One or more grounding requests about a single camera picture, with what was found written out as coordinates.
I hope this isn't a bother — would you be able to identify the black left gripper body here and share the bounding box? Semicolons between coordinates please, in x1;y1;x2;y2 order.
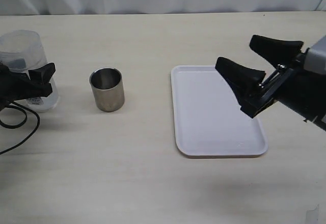
1;64;27;110

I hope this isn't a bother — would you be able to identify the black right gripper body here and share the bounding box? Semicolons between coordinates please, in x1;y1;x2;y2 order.
240;53;325;130

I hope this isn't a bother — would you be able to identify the clear plastic water pitcher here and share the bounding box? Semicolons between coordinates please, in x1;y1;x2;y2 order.
1;30;59;112

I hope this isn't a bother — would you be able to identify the stainless steel cup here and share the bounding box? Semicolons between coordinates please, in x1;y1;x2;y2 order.
89;67;125;112

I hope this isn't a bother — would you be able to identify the white rectangular plastic tray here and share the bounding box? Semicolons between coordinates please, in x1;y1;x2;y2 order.
171;65;268;158

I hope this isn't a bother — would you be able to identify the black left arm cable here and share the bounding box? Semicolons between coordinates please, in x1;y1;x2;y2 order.
0;100;41;155

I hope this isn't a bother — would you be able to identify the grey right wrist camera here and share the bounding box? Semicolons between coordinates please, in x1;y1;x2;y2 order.
304;36;326;75

